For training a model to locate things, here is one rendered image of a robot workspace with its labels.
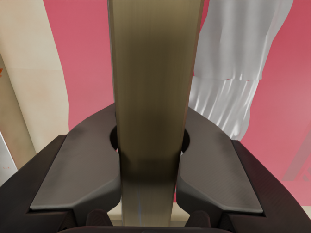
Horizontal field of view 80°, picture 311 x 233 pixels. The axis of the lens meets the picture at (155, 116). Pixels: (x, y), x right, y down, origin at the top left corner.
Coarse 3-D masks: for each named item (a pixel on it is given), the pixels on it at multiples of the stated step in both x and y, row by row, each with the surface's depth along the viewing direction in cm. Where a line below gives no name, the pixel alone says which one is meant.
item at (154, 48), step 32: (128, 0) 5; (160, 0) 5; (192, 0) 5; (128, 32) 6; (160, 32) 6; (192, 32) 6; (128, 64) 6; (160, 64) 6; (192, 64) 7; (128, 96) 7; (160, 96) 7; (128, 128) 8; (160, 128) 8; (128, 160) 8; (160, 160) 8; (128, 192) 10; (160, 192) 10; (128, 224) 11; (160, 224) 11
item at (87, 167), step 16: (96, 112) 11; (112, 112) 11; (80, 128) 9; (96, 128) 10; (112, 128) 10; (64, 144) 8; (80, 144) 8; (96, 144) 8; (112, 144) 10; (64, 160) 7; (80, 160) 8; (96, 160) 8; (112, 160) 8; (48, 176) 7; (64, 176) 7; (80, 176) 7; (96, 176) 7; (112, 176) 7; (48, 192) 6; (64, 192) 6; (80, 192) 6; (96, 192) 6; (112, 192) 7; (32, 208) 6; (48, 208) 6; (64, 208) 6; (80, 208) 6; (112, 208) 7; (80, 224) 6
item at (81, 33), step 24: (48, 0) 16; (72, 0) 16; (96, 0) 16; (72, 24) 16; (96, 24) 16; (288, 24) 17; (72, 48) 17; (96, 48) 18; (288, 48) 18; (264, 72) 19; (288, 72) 19
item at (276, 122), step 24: (72, 72) 19; (96, 72) 19; (72, 96) 20; (96, 96) 20; (264, 96) 20; (288, 96) 20; (72, 120) 21; (264, 120) 22; (288, 120) 22; (264, 144) 24; (288, 144) 24
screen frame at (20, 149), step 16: (0, 64) 18; (0, 80) 18; (0, 96) 18; (0, 112) 18; (16, 112) 20; (0, 128) 18; (16, 128) 20; (0, 144) 19; (16, 144) 20; (32, 144) 23; (0, 160) 20; (16, 160) 20; (0, 176) 21; (112, 224) 31; (176, 224) 31
